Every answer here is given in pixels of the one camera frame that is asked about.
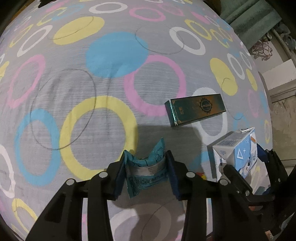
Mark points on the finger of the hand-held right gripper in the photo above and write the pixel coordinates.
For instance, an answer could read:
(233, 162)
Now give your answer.
(238, 183)
(275, 166)

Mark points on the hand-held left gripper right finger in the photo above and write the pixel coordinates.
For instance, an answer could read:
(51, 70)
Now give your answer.
(174, 178)

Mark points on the bed with circle-print sheet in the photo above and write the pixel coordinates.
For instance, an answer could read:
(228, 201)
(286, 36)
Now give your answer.
(69, 69)

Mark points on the teal wrapper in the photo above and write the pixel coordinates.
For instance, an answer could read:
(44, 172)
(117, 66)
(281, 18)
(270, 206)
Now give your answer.
(143, 178)

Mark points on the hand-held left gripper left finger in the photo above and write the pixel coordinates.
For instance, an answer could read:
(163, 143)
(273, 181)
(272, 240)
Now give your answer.
(119, 180)

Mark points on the dark green box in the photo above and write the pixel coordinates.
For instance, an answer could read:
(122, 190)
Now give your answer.
(196, 111)

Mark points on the white blue milk carton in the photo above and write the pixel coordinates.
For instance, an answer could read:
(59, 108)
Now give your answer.
(240, 153)

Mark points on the white board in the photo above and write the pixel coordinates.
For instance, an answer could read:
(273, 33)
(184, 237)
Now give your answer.
(279, 74)

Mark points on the folding clothes hanger rack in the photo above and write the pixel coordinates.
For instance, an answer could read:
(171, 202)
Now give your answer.
(262, 49)

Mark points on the green patterned curtain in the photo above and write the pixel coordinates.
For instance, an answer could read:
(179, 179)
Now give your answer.
(249, 16)

